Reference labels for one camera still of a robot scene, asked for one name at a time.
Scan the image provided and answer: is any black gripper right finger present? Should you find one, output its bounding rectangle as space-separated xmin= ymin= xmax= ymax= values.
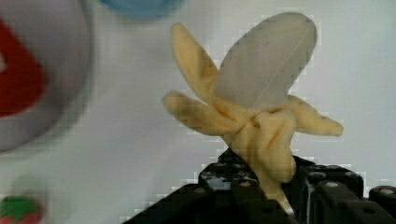
xmin=281 ymin=155 xmax=365 ymax=224

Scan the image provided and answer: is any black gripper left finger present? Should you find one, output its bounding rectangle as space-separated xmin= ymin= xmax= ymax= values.
xmin=197 ymin=148 xmax=269 ymax=206

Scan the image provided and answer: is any plush peeled banana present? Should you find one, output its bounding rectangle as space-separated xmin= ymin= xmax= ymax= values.
xmin=163 ymin=12 xmax=343 ymax=213

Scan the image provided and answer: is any blue cup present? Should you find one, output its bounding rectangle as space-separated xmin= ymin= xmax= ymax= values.
xmin=98 ymin=0 xmax=185 ymax=17

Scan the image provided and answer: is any red strawberry toy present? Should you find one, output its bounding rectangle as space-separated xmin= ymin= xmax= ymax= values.
xmin=0 ymin=195 xmax=43 ymax=224

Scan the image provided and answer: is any red ketchup bottle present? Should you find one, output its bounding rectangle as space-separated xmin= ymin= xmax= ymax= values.
xmin=0 ymin=22 xmax=46 ymax=118

